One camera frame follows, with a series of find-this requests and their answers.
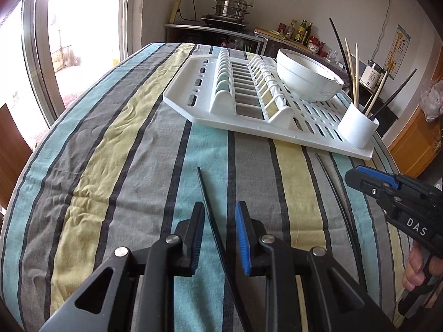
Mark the wooden chair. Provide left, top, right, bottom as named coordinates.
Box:
left=0, top=102, right=33, bottom=208

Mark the sliding glass door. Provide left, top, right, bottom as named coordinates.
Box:
left=0, top=0, right=142, bottom=153

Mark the striped tablecloth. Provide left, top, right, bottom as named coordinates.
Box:
left=0, top=41, right=416, bottom=332

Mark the person's right hand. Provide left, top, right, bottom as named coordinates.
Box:
left=402, top=241, right=429, bottom=292

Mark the white ceramic bowl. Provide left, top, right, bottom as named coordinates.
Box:
left=276, top=53, right=346, bottom=102
left=277, top=48, right=334, bottom=80

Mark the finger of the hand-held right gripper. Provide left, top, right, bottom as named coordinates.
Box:
left=355, top=165, right=434, bottom=198
left=345, top=169, right=416, bottom=217

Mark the black chopstick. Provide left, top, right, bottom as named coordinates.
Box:
left=329, top=17, right=355, bottom=104
left=371, top=68, right=418, bottom=119
left=316, top=154, right=367, bottom=291
left=197, top=167, right=255, bottom=332
left=320, top=159, right=369, bottom=294

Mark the plastic bag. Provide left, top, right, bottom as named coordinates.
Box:
left=420, top=79, right=443, bottom=121

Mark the kitchen counter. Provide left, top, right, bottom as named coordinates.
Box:
left=164, top=24, right=347, bottom=70

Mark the white plastic dish rack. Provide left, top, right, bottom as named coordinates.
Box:
left=163, top=46, right=376, bottom=161

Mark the yellowed power strip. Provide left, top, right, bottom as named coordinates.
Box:
left=169, top=0, right=182, bottom=25

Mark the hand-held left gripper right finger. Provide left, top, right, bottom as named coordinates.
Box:
left=235, top=201, right=398, bottom=332

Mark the steel steamer pot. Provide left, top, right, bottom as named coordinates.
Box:
left=212, top=0, right=253, bottom=21

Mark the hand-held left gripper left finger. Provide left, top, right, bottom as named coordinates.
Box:
left=38, top=201, right=206, bottom=332

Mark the white cup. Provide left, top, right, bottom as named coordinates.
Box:
left=337, top=102, right=379, bottom=149

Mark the black gas stove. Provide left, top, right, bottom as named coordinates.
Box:
left=201, top=14, right=250, bottom=28

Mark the orange wooden cabinet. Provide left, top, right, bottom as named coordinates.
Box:
left=388, top=107, right=443, bottom=180

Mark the wall calendar poster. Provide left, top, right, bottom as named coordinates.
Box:
left=386, top=24, right=411, bottom=78

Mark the wooden chopstick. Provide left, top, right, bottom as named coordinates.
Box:
left=355, top=43, right=360, bottom=108
left=345, top=39, right=357, bottom=108
left=363, top=70, right=390, bottom=115

